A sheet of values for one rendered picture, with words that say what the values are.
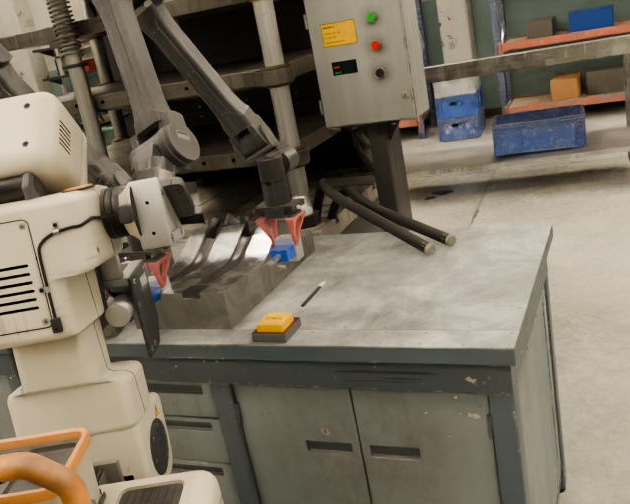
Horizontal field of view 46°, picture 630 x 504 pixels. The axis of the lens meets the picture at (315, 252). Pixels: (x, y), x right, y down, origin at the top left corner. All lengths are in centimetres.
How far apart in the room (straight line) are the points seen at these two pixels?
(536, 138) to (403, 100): 303
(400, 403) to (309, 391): 21
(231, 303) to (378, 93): 91
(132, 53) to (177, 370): 74
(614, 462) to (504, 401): 101
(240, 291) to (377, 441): 45
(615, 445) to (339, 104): 136
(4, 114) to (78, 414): 51
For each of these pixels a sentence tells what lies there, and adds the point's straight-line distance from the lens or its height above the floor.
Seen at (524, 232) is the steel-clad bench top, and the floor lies 80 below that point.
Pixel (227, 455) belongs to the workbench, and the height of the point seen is 47.
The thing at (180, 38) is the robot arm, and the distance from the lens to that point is 158.
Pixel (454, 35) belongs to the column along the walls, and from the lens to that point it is 788.
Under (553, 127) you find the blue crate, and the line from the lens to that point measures 521.
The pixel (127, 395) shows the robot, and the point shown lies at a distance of 133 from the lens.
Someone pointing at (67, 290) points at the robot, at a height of 109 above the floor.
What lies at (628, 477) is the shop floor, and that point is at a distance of 241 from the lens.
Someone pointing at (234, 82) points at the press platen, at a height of 126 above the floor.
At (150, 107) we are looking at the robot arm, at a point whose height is 132.
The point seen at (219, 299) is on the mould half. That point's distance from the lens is 164.
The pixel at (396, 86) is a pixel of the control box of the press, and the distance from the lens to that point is 226.
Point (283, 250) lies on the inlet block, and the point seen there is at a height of 95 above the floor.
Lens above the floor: 143
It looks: 18 degrees down
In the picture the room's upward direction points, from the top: 11 degrees counter-clockwise
